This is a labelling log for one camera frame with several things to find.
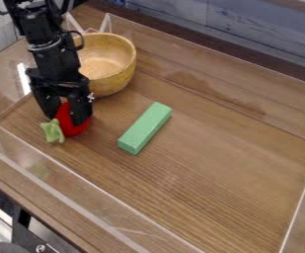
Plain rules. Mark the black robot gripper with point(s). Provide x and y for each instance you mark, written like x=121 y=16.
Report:
x=55 y=77

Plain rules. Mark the red plush strawberry toy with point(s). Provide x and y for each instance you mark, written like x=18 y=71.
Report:
x=59 y=127

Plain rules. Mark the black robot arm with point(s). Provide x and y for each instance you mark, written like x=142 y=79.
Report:
x=35 y=15

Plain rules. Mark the wooden bowl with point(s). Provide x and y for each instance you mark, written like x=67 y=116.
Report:
x=108 y=62

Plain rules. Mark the green rectangular block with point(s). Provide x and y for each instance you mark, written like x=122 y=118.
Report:
x=142 y=130

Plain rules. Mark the black metal stand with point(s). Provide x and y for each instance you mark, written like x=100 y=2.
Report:
x=34 y=236

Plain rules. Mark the clear acrylic tray wall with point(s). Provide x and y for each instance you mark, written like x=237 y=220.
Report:
x=216 y=186

